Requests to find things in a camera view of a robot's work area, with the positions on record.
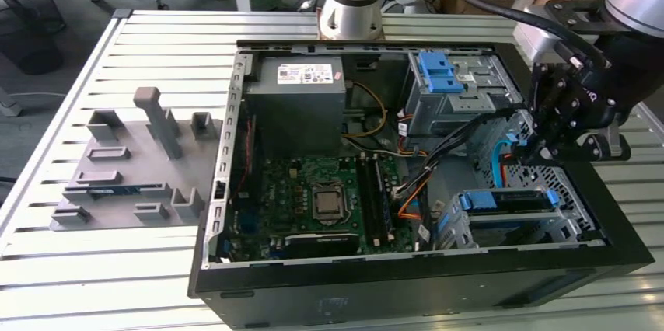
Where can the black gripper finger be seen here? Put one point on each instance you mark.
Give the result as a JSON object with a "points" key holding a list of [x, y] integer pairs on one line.
{"points": [[555, 105], [601, 148]]}

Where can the hard disk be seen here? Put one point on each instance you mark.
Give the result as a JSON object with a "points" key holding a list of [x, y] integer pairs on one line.
{"points": [[480, 201]]}

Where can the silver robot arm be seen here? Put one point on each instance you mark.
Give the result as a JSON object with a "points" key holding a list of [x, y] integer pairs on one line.
{"points": [[353, 16]]}

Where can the metal disk bay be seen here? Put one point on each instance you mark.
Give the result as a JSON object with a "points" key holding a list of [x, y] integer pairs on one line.
{"points": [[519, 218]]}

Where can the metal drive cage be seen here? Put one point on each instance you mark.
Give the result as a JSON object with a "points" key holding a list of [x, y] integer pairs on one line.
{"points": [[467, 105]]}

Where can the black RAM slot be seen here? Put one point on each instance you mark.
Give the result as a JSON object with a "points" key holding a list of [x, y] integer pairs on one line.
{"points": [[369, 199], [382, 199]]}

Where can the grey power supply unit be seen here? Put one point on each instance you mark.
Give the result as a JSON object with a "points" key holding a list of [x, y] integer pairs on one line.
{"points": [[295, 121]]}

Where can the silver CPU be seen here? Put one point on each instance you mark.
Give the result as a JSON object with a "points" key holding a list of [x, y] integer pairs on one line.
{"points": [[328, 203]]}

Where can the black graphics card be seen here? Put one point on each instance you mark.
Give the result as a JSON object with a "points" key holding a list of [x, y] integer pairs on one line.
{"points": [[321, 243]]}

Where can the green motherboard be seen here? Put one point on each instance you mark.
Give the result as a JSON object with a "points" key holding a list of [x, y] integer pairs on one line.
{"points": [[279, 191]]}

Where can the black PC case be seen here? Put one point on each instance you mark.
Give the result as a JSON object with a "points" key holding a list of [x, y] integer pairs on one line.
{"points": [[364, 296]]}

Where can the grey parts rack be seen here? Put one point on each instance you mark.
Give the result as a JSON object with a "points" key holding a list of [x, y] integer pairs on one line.
{"points": [[130, 160]]}

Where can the blue RAM stick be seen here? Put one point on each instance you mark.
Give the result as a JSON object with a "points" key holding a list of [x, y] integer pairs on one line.
{"points": [[111, 191]]}

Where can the black mesh bin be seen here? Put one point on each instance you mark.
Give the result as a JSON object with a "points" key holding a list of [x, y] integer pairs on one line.
{"points": [[31, 35]]}

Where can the grey metal stand foot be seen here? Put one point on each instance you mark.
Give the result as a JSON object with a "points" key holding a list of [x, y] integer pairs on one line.
{"points": [[10, 105]]}

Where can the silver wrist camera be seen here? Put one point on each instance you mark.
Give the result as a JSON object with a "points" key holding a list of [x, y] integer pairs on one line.
{"points": [[535, 35]]}

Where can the blue plastic drive bracket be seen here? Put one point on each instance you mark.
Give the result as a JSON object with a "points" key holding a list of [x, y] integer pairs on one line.
{"points": [[438, 74]]}

